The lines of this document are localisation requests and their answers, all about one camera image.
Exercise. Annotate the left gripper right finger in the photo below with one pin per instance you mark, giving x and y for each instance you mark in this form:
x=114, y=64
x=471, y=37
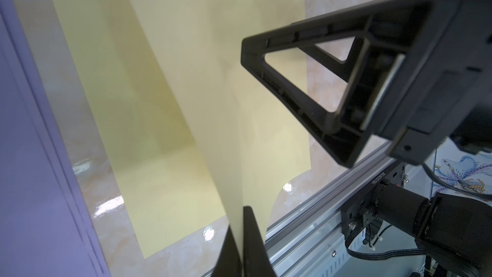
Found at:
x=255, y=259

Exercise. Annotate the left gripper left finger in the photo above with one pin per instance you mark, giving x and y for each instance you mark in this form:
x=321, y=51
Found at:
x=229, y=262

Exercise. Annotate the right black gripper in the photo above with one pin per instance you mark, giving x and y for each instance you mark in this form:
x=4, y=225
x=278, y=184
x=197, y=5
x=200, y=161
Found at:
x=413, y=72

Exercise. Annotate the yellow paper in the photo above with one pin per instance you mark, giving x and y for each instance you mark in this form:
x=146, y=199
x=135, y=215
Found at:
x=252, y=144
x=164, y=181

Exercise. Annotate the purple paper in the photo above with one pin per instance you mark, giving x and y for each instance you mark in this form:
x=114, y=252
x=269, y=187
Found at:
x=46, y=229

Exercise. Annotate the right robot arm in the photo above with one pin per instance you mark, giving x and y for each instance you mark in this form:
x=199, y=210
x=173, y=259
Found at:
x=452, y=229

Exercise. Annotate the aluminium front rail frame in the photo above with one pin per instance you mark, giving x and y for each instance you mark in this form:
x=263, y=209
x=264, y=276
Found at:
x=309, y=240

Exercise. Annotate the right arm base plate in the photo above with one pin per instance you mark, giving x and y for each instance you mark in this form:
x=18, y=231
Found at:
x=358, y=213

